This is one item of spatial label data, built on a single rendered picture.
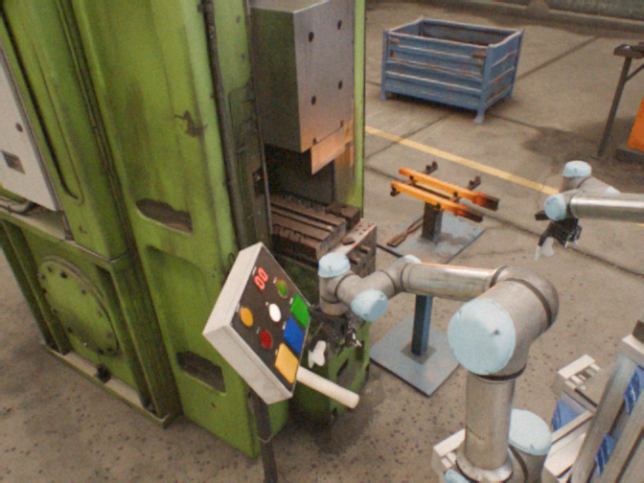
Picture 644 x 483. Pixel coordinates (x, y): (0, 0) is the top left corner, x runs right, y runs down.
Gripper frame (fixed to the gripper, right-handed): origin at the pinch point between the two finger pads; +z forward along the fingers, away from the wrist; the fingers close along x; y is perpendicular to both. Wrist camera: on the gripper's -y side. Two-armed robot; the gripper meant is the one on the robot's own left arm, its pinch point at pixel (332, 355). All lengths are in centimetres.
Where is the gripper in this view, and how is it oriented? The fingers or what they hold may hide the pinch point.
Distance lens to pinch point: 154.5
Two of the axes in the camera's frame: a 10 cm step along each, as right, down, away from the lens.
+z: 0.3, 8.2, 5.7
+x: 8.6, -3.2, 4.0
